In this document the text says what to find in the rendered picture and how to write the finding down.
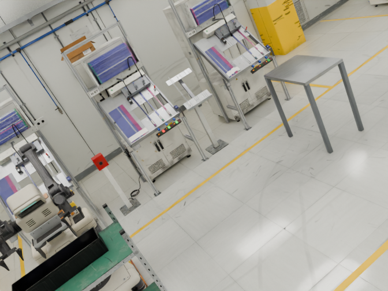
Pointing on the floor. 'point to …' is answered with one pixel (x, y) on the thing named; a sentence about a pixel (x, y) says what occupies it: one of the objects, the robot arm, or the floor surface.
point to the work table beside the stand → (309, 72)
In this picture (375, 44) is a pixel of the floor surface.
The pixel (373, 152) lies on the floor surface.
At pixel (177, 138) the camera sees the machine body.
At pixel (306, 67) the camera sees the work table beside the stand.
